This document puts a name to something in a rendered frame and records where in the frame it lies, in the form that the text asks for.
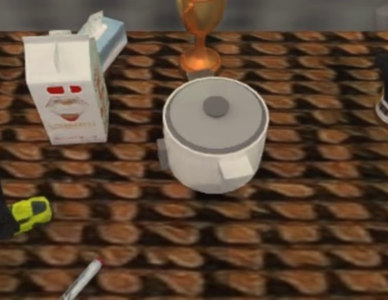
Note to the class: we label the orange gold trophy cup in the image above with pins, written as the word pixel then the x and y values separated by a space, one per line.
pixel 200 37

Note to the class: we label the white milk carton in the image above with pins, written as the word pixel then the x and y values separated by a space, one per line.
pixel 69 93

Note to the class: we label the light blue tissue box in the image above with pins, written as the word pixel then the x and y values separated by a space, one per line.
pixel 111 39

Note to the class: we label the white marker pen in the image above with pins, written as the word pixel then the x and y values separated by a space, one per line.
pixel 83 278

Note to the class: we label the yellow toy car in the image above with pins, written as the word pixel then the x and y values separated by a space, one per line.
pixel 29 215

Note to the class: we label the black and white shoe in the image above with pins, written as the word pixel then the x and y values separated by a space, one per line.
pixel 386 93

